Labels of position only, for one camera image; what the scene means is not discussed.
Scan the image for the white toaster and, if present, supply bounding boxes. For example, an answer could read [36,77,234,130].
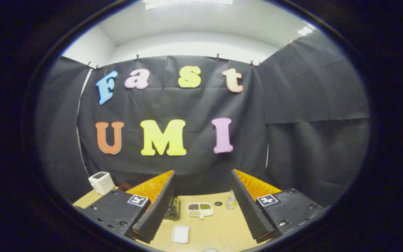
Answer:
[88,171,116,195]

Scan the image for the white divided plate with beans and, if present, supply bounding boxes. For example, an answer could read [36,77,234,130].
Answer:
[187,202,214,219]

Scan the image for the clear glass bottle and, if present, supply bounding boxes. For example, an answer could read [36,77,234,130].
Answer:
[226,190,238,210]

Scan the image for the white rectangular tray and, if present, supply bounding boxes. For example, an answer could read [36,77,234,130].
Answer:
[171,225,190,244]

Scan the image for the long ceiling light panel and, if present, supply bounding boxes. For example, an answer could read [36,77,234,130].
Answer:
[143,0,234,10]

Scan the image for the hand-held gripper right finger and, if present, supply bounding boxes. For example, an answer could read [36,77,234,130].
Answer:
[230,169,328,244]

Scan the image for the black toaster oven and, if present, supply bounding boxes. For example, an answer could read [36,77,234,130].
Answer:
[164,195,181,221]

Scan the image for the black backdrop cloth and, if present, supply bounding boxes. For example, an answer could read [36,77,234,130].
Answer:
[35,30,370,207]

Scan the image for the row of small cloth clips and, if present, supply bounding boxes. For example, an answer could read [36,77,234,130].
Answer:
[86,38,295,69]

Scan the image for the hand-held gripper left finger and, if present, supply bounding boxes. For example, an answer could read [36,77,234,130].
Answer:
[79,170,177,244]

